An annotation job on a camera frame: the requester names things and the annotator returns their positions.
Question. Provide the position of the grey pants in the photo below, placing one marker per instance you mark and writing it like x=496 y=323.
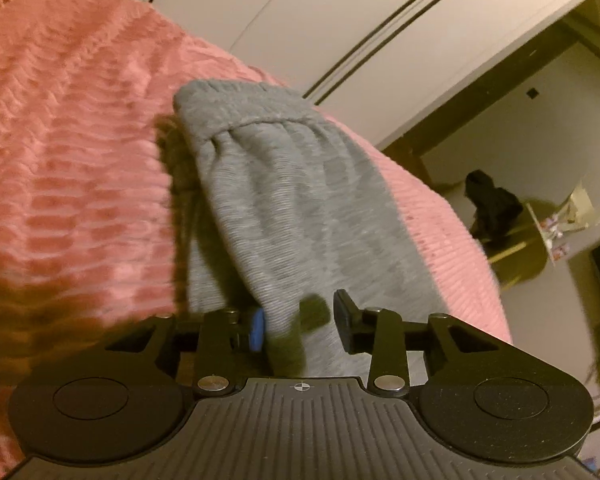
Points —
x=290 y=200

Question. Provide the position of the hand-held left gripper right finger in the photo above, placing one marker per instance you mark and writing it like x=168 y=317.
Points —
x=343 y=321

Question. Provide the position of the pink ribbed blanket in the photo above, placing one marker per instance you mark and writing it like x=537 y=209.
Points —
x=70 y=135

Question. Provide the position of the black cloth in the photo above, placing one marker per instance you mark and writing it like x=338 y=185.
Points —
x=495 y=205

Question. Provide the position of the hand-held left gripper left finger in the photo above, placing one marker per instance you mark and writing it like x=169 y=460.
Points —
x=256 y=331

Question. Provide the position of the small pink white bottle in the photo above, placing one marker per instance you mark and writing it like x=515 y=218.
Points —
x=551 y=223

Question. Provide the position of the round side table gold legs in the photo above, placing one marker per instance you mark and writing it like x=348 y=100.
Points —
x=525 y=257

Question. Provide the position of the dark wall socket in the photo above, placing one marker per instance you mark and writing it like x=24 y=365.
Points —
x=532 y=93

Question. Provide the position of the white paper bag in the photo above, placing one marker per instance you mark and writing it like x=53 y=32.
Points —
x=577 y=205

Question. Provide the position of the white wardrobe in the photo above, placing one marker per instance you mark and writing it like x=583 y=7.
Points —
x=330 y=10

